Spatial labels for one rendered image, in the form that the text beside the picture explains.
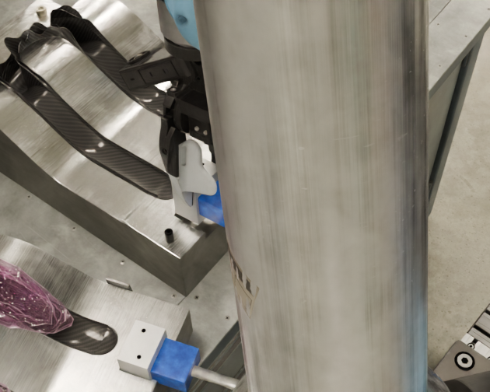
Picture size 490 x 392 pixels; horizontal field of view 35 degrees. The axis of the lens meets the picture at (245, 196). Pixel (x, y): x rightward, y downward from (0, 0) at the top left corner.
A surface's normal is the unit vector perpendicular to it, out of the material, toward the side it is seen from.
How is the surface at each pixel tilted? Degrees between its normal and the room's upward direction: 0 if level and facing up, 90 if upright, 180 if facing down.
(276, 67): 68
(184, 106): 82
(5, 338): 28
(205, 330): 0
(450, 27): 0
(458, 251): 1
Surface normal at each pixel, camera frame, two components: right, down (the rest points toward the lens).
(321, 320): -0.21, 0.49
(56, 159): 0.26, -0.40
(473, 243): -0.01, -0.59
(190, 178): -0.60, 0.41
